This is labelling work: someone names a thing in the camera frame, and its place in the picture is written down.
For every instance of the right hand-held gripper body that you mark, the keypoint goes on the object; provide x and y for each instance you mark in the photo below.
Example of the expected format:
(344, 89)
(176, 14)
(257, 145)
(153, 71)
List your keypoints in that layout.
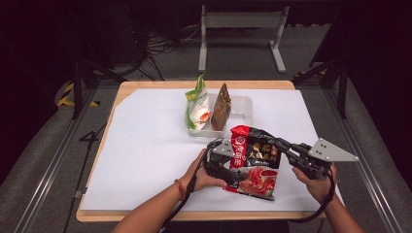
(327, 152)

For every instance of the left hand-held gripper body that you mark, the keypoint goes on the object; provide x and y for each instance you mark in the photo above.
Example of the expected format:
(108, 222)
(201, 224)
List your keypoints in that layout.
(222, 152)

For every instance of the red and black packet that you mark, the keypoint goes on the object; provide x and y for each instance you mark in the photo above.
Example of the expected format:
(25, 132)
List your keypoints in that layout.
(257, 155)

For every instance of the gold foil packet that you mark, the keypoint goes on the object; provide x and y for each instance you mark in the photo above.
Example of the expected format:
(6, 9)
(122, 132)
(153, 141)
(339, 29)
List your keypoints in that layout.
(221, 110)

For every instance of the clear plastic container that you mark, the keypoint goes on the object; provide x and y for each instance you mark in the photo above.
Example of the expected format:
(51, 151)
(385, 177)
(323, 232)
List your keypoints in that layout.
(241, 108)

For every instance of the green and white packet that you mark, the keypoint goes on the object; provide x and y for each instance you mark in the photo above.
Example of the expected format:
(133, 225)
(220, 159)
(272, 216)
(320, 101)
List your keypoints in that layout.
(199, 108)

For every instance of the person's left hand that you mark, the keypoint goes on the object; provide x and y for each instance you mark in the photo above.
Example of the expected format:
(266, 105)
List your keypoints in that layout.
(200, 179)

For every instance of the person's right hand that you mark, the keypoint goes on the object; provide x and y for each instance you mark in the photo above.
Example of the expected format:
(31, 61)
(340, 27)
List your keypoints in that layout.
(319, 189)

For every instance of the black metal stand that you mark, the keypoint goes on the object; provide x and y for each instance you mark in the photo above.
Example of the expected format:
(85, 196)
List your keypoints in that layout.
(341, 87)
(77, 87)

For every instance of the white paper sheet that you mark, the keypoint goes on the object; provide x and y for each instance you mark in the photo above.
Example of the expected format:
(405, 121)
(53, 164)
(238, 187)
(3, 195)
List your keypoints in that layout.
(145, 145)

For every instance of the aluminium floor rail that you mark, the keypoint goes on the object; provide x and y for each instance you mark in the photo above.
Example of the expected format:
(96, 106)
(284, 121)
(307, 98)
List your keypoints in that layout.
(55, 161)
(366, 174)

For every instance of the white metal stand frame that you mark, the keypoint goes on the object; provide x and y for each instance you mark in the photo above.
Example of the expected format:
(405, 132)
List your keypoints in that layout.
(243, 20)

